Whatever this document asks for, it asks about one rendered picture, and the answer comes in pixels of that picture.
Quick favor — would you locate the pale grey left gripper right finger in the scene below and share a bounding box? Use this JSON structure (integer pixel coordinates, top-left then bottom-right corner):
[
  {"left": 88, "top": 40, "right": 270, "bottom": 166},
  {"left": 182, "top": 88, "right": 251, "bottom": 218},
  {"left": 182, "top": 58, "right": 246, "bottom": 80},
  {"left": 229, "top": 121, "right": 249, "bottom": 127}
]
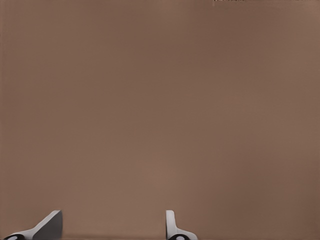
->
[{"left": 165, "top": 209, "right": 198, "bottom": 240}]

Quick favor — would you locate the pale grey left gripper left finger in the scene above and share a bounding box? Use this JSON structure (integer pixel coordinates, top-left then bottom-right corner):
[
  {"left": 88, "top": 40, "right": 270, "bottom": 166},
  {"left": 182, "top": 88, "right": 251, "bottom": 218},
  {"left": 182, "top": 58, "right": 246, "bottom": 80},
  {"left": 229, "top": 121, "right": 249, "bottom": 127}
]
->
[{"left": 1, "top": 209, "right": 64, "bottom": 240}]

